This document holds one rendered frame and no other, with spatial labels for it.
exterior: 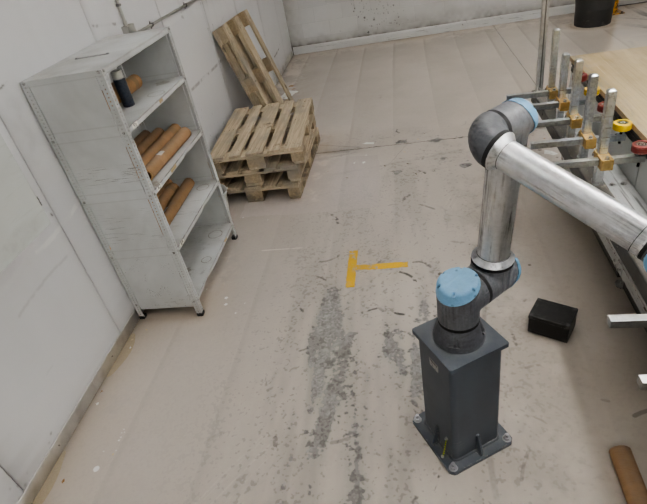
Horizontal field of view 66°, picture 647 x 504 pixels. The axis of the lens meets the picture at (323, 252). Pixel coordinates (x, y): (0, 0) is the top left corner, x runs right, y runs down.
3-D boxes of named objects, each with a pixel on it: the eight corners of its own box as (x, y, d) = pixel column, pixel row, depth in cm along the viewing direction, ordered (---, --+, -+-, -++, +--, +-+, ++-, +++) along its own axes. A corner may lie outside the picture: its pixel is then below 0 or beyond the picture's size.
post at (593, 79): (578, 168, 260) (591, 75, 232) (576, 165, 262) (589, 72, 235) (586, 167, 259) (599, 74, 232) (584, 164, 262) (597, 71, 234)
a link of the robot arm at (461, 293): (428, 316, 186) (425, 280, 176) (459, 294, 193) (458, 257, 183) (460, 337, 175) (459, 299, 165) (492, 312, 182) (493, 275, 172)
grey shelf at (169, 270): (139, 319, 328) (17, 82, 240) (185, 241, 400) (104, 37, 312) (203, 316, 319) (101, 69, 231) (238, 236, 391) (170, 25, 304)
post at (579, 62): (566, 148, 279) (576, 60, 252) (564, 145, 282) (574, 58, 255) (573, 147, 279) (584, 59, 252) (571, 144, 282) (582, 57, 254)
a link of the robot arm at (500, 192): (458, 291, 192) (471, 104, 145) (488, 269, 199) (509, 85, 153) (491, 312, 182) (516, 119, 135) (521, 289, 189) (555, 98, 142)
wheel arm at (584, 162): (541, 172, 233) (541, 164, 231) (539, 169, 236) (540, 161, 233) (644, 163, 224) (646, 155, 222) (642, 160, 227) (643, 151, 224)
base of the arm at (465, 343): (452, 362, 179) (451, 342, 173) (423, 330, 194) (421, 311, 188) (496, 340, 184) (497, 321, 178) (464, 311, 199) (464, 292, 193)
